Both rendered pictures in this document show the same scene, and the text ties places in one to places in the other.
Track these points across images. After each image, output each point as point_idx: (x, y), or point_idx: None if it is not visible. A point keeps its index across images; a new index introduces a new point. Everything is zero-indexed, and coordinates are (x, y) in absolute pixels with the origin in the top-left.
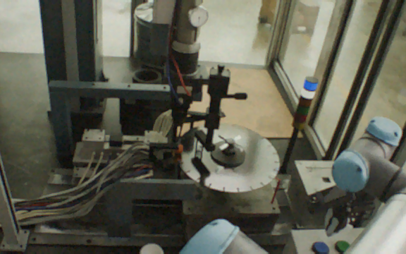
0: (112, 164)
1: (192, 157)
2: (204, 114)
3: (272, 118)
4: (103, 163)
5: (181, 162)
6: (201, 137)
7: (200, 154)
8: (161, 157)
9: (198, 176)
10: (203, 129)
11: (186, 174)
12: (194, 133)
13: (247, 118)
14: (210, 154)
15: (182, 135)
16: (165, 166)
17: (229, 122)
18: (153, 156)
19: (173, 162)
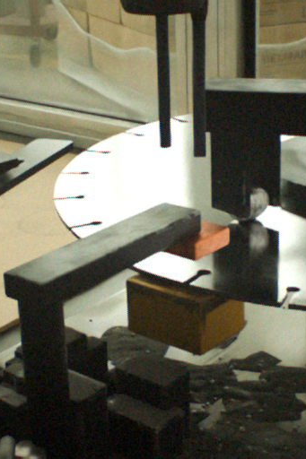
0: None
1: (283, 252)
2: None
3: None
4: None
5: (285, 293)
6: (280, 90)
7: (283, 225)
8: (86, 381)
9: None
10: (109, 168)
11: (223, 432)
12: (102, 193)
13: (30, 228)
14: None
15: (67, 220)
16: (161, 418)
17: None
18: (67, 377)
19: (205, 348)
